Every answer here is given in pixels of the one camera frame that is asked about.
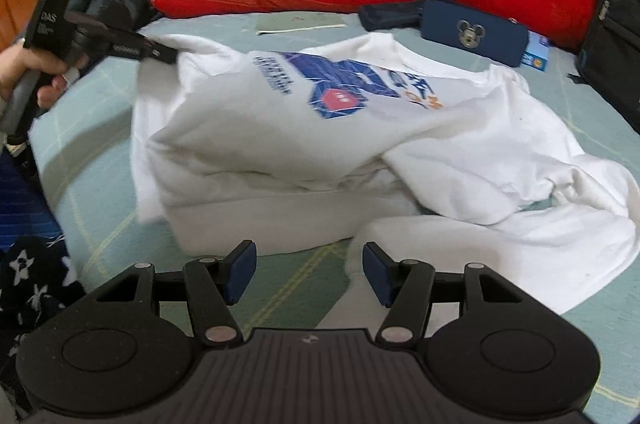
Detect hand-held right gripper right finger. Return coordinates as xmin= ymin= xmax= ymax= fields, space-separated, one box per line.
xmin=362 ymin=242 xmax=523 ymax=347

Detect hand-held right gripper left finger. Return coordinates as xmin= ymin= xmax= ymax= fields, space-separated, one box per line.
xmin=95 ymin=240 xmax=257 ymax=347

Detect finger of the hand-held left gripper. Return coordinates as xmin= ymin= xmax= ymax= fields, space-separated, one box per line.
xmin=112 ymin=29 xmax=182 ymax=66

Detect white printed sweatshirt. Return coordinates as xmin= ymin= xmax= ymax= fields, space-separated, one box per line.
xmin=131 ymin=31 xmax=640 ymax=315

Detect person's left hand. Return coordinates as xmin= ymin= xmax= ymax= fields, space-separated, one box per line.
xmin=0 ymin=41 xmax=88 ymax=110

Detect pale green booklet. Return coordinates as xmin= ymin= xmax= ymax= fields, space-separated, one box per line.
xmin=255 ymin=13 xmax=347 ymax=36

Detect blue striped cloth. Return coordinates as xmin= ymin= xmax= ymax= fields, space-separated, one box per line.
xmin=0 ymin=144 xmax=58 ymax=255

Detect dark star-print pants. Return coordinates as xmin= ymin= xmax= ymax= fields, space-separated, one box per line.
xmin=0 ymin=236 xmax=88 ymax=405

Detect dark folded pouch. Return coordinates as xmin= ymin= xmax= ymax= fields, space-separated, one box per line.
xmin=359 ymin=1 xmax=426 ymax=32

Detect navy mouse-print pencil case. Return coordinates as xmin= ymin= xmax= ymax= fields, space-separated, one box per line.
xmin=419 ymin=0 xmax=530 ymax=68

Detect blue book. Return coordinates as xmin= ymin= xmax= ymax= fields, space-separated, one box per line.
xmin=520 ymin=31 xmax=551 ymax=72

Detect black backpack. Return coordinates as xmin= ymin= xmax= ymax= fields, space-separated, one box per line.
xmin=567 ymin=0 xmax=640 ymax=132

